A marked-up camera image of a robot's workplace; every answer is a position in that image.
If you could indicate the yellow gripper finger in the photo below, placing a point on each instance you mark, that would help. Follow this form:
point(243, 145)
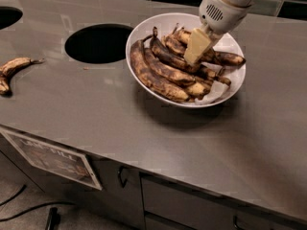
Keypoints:
point(199, 42)

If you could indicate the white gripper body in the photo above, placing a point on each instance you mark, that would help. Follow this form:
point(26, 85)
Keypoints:
point(222, 15)

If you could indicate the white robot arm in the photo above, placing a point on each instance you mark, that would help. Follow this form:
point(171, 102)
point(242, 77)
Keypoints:
point(218, 17)

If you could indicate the dark banana right end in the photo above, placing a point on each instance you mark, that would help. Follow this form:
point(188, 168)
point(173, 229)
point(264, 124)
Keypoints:
point(231, 59)

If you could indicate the small banana right middle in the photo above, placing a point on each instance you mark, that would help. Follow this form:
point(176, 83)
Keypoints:
point(209, 74)

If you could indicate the dark banana middle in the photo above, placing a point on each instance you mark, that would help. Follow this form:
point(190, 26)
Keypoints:
point(164, 55)

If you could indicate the spotted banana second row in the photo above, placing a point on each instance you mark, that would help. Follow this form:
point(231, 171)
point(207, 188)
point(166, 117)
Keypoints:
point(168, 72)

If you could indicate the small yellow banana front right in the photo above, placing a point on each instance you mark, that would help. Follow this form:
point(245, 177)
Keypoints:
point(199, 88)

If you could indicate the white paper napkin in bowl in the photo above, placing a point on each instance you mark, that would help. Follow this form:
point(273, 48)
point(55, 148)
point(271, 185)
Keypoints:
point(217, 90)

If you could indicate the long spotted banana front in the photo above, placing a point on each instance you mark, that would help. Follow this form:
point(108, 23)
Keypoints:
point(153, 81)

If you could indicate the spotted banana on counter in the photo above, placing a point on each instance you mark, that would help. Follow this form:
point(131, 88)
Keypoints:
point(10, 68)

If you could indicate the framed landfill sign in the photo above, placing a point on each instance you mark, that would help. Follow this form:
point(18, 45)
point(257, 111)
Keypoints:
point(66, 163)

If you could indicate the black drawer handle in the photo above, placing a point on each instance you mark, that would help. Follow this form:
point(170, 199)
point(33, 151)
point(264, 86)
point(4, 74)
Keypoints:
point(238, 225)

